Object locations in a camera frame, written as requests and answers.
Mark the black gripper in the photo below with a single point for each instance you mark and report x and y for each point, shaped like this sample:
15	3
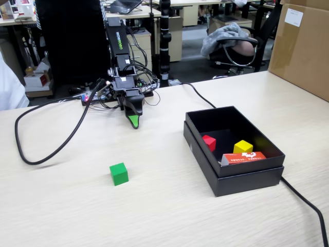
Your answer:
126	85

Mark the green wooden cube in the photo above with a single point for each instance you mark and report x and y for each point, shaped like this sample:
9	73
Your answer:
118	174

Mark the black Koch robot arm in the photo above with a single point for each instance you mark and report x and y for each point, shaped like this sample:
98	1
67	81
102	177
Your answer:
119	38

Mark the white and red small box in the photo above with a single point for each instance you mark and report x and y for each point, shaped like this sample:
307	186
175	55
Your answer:
34	80

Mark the black cardboard box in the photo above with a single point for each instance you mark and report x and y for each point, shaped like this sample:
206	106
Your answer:
246	168

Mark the black open box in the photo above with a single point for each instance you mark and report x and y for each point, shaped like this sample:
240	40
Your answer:
246	184

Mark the large brown cardboard box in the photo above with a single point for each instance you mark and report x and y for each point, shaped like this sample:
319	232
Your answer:
300	51

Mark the controller board with red LED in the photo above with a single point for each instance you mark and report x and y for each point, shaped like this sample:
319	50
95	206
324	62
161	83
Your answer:
86	99

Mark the beige drawer cabinet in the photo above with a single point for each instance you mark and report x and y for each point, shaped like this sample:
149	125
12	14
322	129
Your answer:
142	46

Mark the black vertical pole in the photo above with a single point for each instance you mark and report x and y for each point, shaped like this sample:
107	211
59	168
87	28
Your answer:
165	51

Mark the red wooden cube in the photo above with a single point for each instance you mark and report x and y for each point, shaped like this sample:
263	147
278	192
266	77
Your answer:
209	142

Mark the black office chair back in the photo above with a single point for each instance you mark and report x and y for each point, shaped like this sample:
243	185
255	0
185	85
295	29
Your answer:
72	38

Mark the black laptop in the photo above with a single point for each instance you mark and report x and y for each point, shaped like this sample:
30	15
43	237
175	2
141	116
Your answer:
126	5

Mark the grey blanket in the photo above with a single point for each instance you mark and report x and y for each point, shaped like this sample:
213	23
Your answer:
218	36

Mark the yellow wooden cube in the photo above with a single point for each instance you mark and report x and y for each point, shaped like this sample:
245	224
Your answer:
242	148

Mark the orange carton pack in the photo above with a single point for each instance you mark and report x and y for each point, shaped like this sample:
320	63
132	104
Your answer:
244	157

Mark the chrome armrest office chair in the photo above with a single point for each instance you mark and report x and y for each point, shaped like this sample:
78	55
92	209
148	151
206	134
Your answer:
242	61

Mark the person in white shirt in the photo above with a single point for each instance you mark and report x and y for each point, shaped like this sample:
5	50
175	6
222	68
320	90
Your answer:
10	90

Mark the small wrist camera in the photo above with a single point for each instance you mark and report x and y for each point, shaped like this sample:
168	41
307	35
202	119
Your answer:
106	90

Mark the picture frame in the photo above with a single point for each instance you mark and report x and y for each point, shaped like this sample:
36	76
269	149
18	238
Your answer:
6	10

